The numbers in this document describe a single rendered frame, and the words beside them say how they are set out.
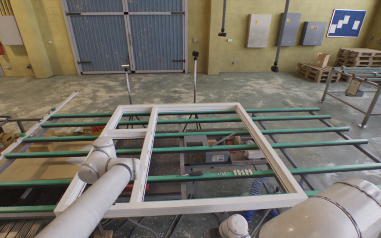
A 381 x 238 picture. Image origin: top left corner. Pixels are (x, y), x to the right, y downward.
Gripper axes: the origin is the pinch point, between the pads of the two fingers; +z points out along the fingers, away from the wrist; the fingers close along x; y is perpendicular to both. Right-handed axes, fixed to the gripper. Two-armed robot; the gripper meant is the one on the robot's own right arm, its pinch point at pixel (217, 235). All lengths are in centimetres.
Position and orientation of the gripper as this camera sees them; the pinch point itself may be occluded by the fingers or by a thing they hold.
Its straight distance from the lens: 129.9
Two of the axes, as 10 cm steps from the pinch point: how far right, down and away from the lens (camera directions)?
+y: 1.2, 7.8, -6.1
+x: 9.8, 0.2, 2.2
